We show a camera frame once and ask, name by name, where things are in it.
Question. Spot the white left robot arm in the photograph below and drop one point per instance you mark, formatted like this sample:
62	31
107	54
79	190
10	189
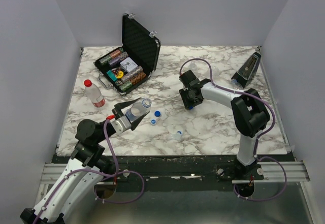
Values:
87	165

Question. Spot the clear plastic bottle right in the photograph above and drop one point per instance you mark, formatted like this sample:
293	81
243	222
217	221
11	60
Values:
215	70

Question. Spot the red bottle cap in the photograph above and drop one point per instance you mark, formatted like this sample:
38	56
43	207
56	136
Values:
87	83

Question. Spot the red label plastic bottle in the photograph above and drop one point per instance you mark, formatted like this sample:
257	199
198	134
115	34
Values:
95	95

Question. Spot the clear plastic bottle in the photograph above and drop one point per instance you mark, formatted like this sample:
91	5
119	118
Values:
193	67
215	70

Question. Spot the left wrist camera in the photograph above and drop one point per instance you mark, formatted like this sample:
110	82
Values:
121	125

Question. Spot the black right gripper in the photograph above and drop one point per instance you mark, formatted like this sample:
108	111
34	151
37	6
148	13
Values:
190	95

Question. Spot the black metronome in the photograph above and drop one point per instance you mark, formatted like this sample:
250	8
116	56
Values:
245	74

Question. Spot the clear plastic bottle left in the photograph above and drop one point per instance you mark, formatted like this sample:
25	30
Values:
193	67

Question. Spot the black poker chip case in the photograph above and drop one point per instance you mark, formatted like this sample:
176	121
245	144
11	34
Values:
131	64

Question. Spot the blue label pepsi bottle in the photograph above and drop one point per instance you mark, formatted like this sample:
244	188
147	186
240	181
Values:
138	109

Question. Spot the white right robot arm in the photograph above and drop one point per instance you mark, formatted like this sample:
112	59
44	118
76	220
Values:
250	113

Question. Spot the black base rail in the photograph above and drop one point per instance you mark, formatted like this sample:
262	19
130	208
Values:
183	173

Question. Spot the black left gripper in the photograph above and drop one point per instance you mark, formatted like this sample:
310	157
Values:
119	106

